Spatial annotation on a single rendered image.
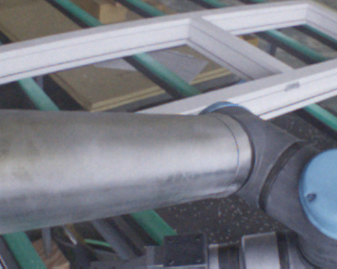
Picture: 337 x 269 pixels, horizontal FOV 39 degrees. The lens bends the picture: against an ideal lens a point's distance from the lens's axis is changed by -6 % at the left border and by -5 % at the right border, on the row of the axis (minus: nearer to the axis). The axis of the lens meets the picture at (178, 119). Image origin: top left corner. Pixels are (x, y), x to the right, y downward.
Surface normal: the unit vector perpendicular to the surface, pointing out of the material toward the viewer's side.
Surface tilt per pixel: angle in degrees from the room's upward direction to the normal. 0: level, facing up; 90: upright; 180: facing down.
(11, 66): 90
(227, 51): 90
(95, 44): 90
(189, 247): 20
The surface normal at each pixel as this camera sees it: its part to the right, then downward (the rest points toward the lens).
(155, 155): 0.78, -0.18
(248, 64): -0.79, 0.24
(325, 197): -0.11, -0.62
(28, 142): 0.68, -0.53
